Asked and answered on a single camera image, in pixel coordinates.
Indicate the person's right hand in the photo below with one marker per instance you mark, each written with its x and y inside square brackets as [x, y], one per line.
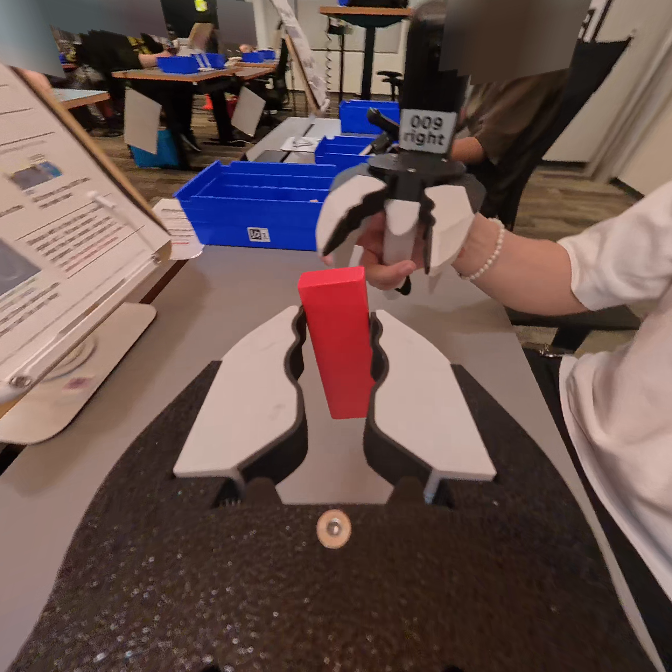
[374, 246]

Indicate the grey hanging panel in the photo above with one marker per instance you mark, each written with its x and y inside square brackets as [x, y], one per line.
[141, 120]
[248, 110]

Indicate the blue plastic bin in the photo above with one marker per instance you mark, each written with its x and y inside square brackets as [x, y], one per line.
[236, 225]
[178, 64]
[341, 149]
[362, 118]

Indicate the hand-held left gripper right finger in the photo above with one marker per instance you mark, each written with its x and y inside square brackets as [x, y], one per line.
[425, 409]

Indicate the printed instruction sheet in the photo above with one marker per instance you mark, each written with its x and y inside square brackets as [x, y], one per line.
[52, 210]

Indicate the instruction sheet on wooden stand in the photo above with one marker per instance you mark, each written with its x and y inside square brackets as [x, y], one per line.
[105, 341]

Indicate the label sheet in plastic sleeve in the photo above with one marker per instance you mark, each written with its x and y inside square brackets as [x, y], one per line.
[178, 231]

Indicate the red plank block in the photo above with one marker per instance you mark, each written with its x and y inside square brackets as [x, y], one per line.
[338, 341]

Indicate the grey slotted desk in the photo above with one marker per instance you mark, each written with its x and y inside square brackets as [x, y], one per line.
[294, 128]

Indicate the display board on easel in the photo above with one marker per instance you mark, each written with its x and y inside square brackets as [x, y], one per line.
[302, 57]

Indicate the black standing desk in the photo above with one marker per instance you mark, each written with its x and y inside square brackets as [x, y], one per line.
[370, 52]

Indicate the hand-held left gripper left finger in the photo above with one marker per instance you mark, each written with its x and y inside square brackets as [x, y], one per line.
[246, 399]

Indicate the wooden-top desk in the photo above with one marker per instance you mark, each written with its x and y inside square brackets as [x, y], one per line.
[173, 75]

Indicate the black office chair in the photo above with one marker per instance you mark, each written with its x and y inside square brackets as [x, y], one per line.
[391, 78]

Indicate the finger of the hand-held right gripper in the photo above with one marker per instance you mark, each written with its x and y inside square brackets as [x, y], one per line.
[341, 204]
[451, 220]

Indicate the blue floor crate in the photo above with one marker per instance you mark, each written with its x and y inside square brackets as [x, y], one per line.
[157, 152]

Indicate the person's white shirt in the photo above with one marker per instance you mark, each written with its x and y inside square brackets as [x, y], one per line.
[619, 420]

